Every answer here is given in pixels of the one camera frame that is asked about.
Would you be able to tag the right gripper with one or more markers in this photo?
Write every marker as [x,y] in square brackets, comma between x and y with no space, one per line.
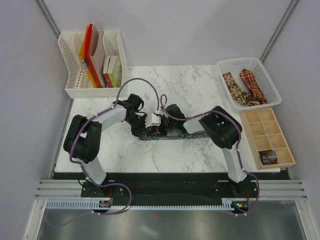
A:
[163,132]

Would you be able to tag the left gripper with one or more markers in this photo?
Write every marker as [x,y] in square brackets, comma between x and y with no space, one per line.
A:
[141,133]

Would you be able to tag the blue grey floral tie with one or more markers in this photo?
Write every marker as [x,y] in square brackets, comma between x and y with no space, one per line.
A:
[173,134]

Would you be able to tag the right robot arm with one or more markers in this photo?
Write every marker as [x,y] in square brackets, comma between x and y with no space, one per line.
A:
[226,133]

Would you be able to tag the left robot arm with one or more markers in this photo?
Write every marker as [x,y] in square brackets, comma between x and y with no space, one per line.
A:
[83,138]

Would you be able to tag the green book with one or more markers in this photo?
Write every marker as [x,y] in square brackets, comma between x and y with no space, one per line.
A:
[116,72]

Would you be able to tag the gold patterned tie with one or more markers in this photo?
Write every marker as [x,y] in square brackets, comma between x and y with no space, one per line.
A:
[242,97]

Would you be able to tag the white file organizer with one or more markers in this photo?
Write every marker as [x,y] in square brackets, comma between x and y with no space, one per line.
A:
[78,85]

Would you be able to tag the red book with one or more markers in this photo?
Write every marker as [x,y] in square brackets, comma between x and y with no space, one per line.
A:
[105,71]

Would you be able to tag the white plastic basket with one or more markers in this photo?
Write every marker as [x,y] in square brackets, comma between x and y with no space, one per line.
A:
[263,79]

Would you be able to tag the beige cardboard folder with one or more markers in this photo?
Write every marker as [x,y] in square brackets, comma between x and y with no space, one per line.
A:
[97,55]

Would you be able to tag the red patterned tie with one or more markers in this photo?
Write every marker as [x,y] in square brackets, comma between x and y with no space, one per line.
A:
[255,93]

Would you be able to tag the orange red folder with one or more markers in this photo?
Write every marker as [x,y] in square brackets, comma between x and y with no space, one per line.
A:
[84,58]

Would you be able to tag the wooden compartment box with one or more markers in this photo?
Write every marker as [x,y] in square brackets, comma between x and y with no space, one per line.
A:
[263,132]

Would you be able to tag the rolled dark tie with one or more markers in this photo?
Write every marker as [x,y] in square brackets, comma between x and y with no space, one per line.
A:
[268,157]

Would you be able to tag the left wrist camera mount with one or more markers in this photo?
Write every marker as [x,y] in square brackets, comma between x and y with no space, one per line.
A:
[152,120]

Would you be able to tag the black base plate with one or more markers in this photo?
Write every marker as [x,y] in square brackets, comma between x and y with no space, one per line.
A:
[170,189]

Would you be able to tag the white cable duct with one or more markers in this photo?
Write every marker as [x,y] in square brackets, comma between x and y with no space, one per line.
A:
[98,205]

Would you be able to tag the aluminium rail frame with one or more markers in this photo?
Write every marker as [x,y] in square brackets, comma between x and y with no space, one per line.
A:
[69,187]

